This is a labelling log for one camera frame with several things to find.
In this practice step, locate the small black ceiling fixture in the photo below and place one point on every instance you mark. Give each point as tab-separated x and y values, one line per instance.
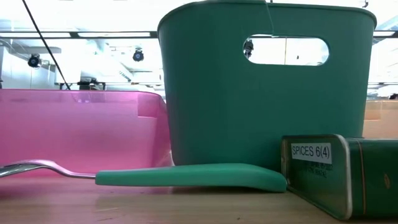
365	4

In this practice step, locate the black ceiling light rail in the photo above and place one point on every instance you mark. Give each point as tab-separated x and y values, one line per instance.
74	34

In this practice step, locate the teal plastic bin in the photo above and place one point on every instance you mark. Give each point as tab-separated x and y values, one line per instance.
217	109

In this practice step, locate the pink translucent plastic bin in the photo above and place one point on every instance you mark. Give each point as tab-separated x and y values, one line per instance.
77	133

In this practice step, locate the green spice tin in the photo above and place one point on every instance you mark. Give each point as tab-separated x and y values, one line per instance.
314	186

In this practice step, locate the black ceiling spotlight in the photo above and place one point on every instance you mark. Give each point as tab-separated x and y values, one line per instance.
248	46
34	61
138	56

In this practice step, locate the orange translucent plastic bin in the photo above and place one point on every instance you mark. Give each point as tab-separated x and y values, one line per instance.
381	124

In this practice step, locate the black table clamp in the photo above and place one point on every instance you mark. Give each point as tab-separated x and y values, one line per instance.
90	84

